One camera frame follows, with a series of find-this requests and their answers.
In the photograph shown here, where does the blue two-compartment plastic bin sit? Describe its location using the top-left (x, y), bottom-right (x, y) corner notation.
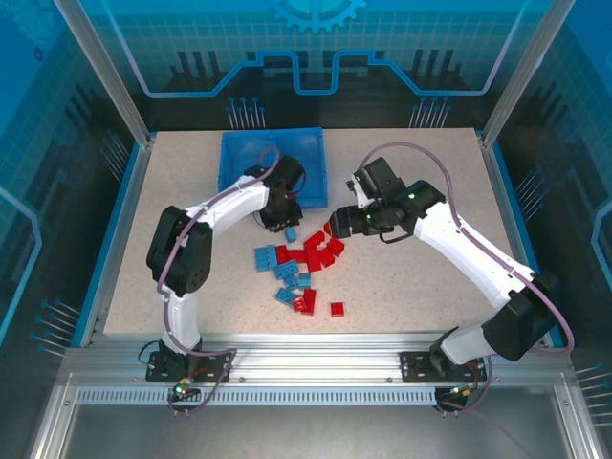
top-left (219, 126), bottom-right (332, 211)

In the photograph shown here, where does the blue table edge strip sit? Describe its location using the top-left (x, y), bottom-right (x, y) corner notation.
top-left (70, 142), bottom-right (145, 349)
top-left (491, 141), bottom-right (564, 349)

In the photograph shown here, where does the small LED circuit board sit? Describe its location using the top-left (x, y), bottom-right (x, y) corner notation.
top-left (171, 380), bottom-right (202, 402)
top-left (437, 383), bottom-right (481, 402)

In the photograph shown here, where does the aluminium front rail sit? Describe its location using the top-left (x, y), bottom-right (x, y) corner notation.
top-left (60, 331), bottom-right (574, 389)

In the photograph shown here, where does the aluminium side rail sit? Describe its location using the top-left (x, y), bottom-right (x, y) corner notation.
top-left (480, 136), bottom-right (549, 348)
top-left (89, 133), bottom-right (157, 349)

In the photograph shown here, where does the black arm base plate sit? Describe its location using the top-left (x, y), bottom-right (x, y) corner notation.
top-left (145, 350), bottom-right (234, 383)
top-left (400, 350), bottom-right (484, 383)

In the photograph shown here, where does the purple camera cable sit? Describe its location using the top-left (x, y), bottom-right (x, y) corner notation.
top-left (359, 141), bottom-right (577, 418)
top-left (156, 145), bottom-right (282, 418)

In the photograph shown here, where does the grey slotted cable duct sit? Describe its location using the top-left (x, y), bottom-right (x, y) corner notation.
top-left (75, 385), bottom-right (440, 407)

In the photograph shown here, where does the aluminium frame post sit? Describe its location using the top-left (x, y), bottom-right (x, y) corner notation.
top-left (480, 0), bottom-right (578, 149)
top-left (53, 0), bottom-right (157, 149)

